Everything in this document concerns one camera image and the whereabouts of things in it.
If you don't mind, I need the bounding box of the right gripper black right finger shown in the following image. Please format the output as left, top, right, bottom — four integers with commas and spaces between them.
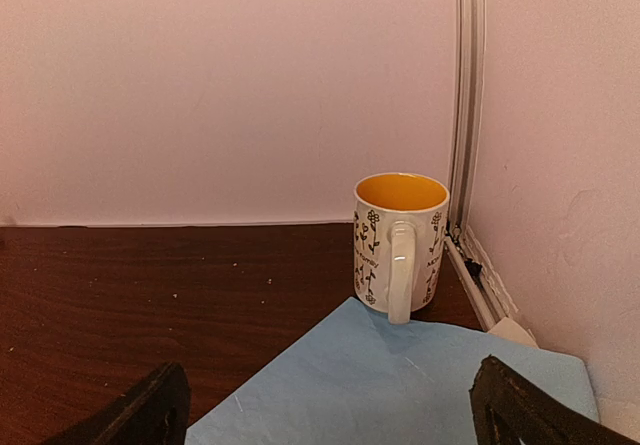
469, 355, 636, 445

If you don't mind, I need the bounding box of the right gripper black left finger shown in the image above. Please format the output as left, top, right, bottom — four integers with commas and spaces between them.
44, 362, 191, 444

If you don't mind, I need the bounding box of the blue wrapping paper sheet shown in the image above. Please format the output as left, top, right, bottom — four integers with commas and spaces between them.
186, 299, 598, 444

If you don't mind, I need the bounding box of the white floral mug yellow inside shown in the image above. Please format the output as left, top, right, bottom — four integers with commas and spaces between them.
353, 173, 450, 325

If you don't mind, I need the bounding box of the aluminium corner post right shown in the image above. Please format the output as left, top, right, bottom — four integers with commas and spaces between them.
446, 0, 518, 331

